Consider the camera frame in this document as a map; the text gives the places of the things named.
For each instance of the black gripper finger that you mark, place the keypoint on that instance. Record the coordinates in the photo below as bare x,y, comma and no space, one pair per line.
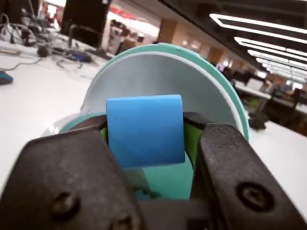
235,172
60,177

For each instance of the blue cube block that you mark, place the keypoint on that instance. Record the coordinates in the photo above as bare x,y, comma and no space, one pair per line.
146,131

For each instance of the teal animal-shaped bin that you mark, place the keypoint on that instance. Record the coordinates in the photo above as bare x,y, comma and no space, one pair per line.
168,76

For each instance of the rectangular ceiling light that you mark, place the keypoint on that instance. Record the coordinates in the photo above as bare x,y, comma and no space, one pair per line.
251,22

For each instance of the black computer monitor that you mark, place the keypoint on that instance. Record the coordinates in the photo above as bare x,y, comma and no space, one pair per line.
86,19

